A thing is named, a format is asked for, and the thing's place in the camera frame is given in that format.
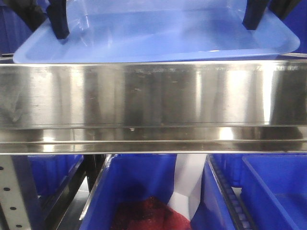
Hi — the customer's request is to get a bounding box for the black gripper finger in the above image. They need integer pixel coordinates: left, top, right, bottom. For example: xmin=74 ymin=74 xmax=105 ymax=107
xmin=242 ymin=0 xmax=269 ymax=30
xmin=46 ymin=0 xmax=70 ymax=39

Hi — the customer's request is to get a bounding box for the blue plastic tray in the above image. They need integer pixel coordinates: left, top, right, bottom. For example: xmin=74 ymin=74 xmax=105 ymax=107
xmin=13 ymin=0 xmax=300 ymax=63

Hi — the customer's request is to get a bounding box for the blue storage bin left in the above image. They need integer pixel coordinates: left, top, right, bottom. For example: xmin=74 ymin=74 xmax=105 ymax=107
xmin=28 ymin=154 xmax=83 ymax=196

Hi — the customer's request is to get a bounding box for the blue storage bin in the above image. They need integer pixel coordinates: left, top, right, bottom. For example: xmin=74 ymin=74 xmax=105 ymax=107
xmin=191 ymin=154 xmax=307 ymax=230
xmin=28 ymin=154 xmax=83 ymax=196
xmin=81 ymin=154 xmax=177 ymax=230

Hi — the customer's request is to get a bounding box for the blue storage bin centre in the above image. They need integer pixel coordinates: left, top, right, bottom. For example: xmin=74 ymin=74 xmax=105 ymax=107
xmin=81 ymin=154 xmax=177 ymax=230

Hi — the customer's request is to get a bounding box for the blue storage bin right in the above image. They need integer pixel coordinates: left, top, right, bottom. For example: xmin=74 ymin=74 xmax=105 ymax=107
xmin=191 ymin=154 xmax=307 ymax=230

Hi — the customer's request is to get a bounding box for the red cloth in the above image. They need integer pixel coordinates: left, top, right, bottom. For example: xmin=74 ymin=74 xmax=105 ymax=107
xmin=110 ymin=196 xmax=192 ymax=230

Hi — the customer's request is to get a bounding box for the perforated grey shelf post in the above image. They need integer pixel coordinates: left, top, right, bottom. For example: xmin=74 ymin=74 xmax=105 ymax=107
xmin=0 ymin=155 xmax=45 ymax=230

